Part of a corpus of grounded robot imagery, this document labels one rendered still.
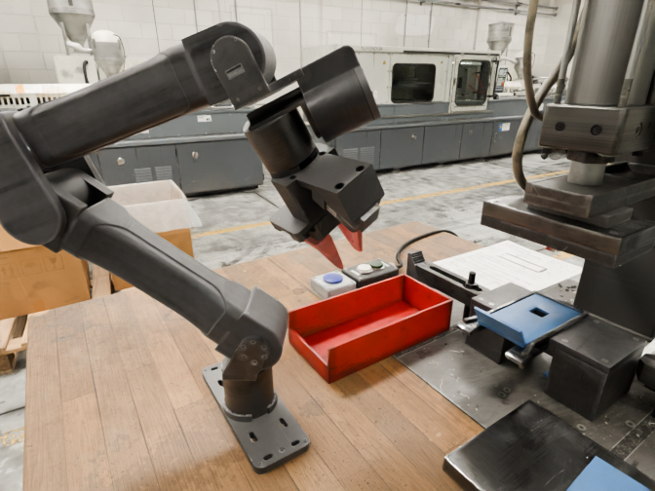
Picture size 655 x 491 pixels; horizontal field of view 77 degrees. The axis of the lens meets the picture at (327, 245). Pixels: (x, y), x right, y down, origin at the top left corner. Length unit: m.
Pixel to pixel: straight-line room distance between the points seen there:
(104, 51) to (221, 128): 1.30
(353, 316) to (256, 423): 0.28
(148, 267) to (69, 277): 2.14
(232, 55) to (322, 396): 0.43
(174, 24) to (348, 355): 6.49
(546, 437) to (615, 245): 0.23
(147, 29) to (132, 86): 6.38
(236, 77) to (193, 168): 4.53
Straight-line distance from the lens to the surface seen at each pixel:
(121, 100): 0.44
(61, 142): 0.47
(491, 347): 0.69
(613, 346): 0.65
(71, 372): 0.74
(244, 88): 0.39
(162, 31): 6.84
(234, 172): 5.05
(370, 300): 0.76
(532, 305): 0.69
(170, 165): 4.86
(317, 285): 0.81
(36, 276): 2.61
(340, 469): 0.52
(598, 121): 0.55
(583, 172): 0.59
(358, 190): 0.36
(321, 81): 0.40
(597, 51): 0.56
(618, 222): 0.60
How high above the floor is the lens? 1.30
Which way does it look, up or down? 22 degrees down
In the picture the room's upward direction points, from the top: straight up
